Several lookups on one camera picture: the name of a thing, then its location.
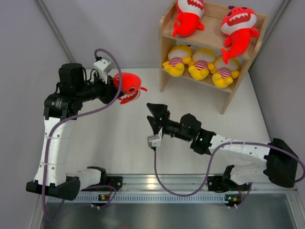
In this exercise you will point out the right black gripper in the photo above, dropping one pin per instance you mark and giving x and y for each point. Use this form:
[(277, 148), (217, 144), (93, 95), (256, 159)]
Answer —
[(158, 110)]

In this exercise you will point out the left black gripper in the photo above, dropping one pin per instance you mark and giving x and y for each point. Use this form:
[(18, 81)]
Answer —
[(110, 92)]

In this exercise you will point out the red shark plush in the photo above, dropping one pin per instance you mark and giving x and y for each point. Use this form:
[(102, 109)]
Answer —
[(188, 19), (238, 26), (131, 88)]

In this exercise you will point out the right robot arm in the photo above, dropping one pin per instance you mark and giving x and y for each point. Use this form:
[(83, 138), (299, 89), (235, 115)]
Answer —
[(274, 161)]

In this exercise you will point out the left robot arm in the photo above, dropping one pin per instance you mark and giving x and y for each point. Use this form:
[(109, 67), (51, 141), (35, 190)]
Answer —
[(60, 114)]

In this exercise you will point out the yellow frog plush on shelf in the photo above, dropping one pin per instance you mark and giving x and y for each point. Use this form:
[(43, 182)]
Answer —
[(224, 74)]

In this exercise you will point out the wooden two-tier shelf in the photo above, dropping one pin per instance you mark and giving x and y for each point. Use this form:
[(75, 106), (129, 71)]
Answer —
[(211, 38)]

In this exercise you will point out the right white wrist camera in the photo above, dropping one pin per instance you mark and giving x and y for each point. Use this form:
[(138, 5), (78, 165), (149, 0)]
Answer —
[(154, 141)]

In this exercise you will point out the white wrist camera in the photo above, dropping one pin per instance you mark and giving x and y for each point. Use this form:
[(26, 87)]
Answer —
[(154, 141), (103, 67)]

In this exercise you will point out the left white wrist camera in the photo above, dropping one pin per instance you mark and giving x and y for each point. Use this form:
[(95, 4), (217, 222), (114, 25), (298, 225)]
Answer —
[(103, 67)]

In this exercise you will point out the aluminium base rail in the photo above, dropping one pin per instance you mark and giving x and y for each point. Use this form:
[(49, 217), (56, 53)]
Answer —
[(180, 183)]

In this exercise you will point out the left corner aluminium post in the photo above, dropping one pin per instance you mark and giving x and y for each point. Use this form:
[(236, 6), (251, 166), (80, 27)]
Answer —
[(54, 29)]

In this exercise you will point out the corner aluminium post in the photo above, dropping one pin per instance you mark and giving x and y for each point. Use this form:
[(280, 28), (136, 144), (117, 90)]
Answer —
[(283, 6), (54, 29)]

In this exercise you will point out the slotted cable duct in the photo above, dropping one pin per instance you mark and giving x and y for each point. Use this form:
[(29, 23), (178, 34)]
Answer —
[(124, 198)]

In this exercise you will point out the right corner aluminium post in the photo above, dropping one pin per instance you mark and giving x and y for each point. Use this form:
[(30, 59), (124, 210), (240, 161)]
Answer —
[(283, 6)]

